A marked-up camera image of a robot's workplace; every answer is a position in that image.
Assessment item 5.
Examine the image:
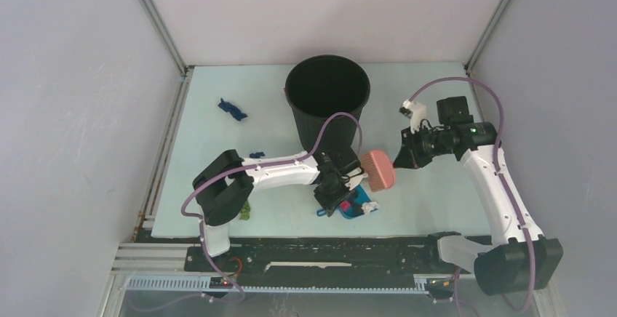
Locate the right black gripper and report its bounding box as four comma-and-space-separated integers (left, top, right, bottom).
393, 124, 453, 169

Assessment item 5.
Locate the pink hand brush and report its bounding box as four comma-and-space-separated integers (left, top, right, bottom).
360, 149, 397, 193

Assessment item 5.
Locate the blue plastic dustpan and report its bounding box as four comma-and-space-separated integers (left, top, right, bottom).
314, 185, 372, 220

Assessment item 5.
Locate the black plastic trash bin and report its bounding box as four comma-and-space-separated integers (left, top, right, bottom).
284, 55, 370, 151

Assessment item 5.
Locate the green paper scrap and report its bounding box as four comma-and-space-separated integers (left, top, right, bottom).
239, 201, 251, 221

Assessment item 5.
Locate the magenta paper scrap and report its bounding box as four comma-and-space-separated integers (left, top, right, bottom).
339, 201, 350, 212

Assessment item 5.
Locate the white paper scrap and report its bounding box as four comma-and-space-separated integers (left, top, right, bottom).
361, 201, 380, 214

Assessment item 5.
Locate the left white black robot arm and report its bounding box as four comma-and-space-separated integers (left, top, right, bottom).
191, 148, 367, 271

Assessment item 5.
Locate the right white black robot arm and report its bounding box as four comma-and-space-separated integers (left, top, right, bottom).
394, 96, 563, 295

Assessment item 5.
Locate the small dark blue paper scrap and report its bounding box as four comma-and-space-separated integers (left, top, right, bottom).
249, 151, 266, 159

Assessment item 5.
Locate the large dark blue paper scrap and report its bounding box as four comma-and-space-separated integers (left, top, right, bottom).
218, 98, 248, 121

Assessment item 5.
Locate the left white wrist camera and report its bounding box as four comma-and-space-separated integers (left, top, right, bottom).
346, 166, 367, 180

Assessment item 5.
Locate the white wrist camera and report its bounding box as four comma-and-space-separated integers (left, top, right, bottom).
346, 166, 367, 180
399, 100, 427, 133

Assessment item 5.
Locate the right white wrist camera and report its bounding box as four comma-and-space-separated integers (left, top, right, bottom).
399, 100, 427, 133

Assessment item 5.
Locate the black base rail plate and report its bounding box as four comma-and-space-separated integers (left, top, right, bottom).
183, 236, 455, 288

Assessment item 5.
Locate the white cable duct strip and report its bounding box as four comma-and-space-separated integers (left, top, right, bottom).
125, 275, 428, 294

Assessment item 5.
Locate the right aluminium corner post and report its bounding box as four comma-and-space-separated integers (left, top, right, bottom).
465, 0, 513, 74

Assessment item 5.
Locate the aluminium corner post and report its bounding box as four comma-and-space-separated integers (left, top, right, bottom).
138, 0, 188, 76
465, 0, 513, 74

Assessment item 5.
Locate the left aluminium corner post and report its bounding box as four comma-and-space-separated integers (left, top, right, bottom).
138, 0, 188, 76

